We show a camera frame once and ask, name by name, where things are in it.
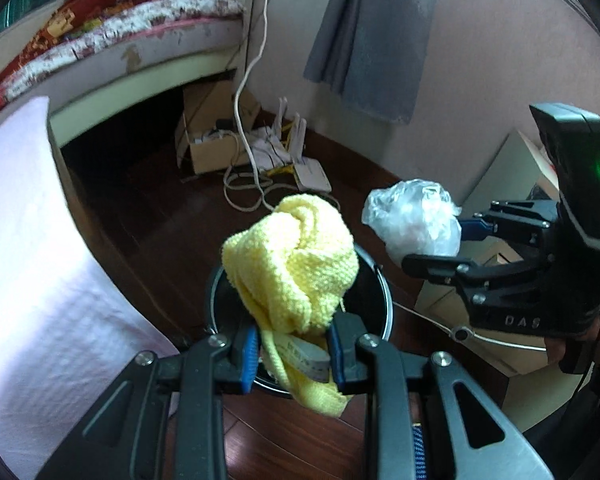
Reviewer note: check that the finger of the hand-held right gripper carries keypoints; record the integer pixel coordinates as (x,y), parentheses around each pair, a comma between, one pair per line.
(472,227)
(430,264)

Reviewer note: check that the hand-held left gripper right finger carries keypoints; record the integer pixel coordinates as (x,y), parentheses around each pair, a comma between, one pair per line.
(337,355)

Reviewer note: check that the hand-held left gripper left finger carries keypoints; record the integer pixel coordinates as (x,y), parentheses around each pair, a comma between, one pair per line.
(247,355)

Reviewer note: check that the clear plastic bag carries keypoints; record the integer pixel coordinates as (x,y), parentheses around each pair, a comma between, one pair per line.
(410,220)

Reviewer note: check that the black trash bin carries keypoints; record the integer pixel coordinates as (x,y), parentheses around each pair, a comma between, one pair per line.
(367,290)

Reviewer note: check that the yellow knitted cloth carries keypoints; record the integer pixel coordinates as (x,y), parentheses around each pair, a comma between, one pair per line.
(295,260)

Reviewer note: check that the person's right hand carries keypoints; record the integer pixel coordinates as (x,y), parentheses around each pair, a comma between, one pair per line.
(554,350)

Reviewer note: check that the flat white router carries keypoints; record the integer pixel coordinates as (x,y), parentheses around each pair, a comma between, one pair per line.
(312,175)

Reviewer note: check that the white router with antennas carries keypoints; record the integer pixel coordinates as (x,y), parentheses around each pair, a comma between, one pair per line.
(285,135)

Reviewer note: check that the cardboard box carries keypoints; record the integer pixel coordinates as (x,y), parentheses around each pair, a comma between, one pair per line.
(215,152)

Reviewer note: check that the grey curtain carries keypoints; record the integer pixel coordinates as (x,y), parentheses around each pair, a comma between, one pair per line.
(375,35)

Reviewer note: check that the bed with floral cover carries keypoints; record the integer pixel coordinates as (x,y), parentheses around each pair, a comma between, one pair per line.
(130,92)

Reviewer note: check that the floral bed sheet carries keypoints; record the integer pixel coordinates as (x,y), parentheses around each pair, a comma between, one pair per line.
(130,15)

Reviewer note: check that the red patterned blanket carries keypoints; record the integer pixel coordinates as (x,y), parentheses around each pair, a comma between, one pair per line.
(40,35)

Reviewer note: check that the large window with green curtain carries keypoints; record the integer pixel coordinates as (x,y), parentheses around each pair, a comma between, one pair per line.
(15,15)

